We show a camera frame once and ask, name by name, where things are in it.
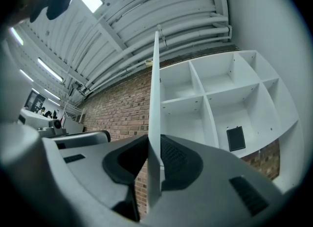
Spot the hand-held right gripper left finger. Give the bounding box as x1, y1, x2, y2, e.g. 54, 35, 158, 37
41, 134, 149, 223

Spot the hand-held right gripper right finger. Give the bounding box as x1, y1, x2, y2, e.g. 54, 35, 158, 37
141, 134, 289, 227

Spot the white cabinet door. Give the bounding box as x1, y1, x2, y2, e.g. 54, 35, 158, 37
146, 31, 165, 209

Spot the white open-shelf cabinet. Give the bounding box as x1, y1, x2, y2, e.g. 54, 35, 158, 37
158, 49, 300, 159

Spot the grey rounded equipment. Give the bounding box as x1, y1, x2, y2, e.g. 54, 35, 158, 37
50, 130, 111, 149

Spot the black flat tablet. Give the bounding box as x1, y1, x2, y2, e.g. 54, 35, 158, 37
226, 126, 246, 153

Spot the white metal railing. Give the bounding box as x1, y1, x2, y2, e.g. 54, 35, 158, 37
63, 98, 86, 124

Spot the white boxy machine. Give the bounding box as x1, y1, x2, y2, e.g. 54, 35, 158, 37
18, 108, 67, 135

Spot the long ceiling tube light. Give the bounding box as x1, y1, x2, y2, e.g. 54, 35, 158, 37
44, 88, 62, 101
37, 57, 65, 83
19, 69, 35, 83
9, 26, 25, 46

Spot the bundle of white ceiling pipes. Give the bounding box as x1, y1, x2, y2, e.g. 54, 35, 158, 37
82, 0, 233, 93

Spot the black wall board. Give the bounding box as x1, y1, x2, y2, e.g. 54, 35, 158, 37
25, 90, 46, 112

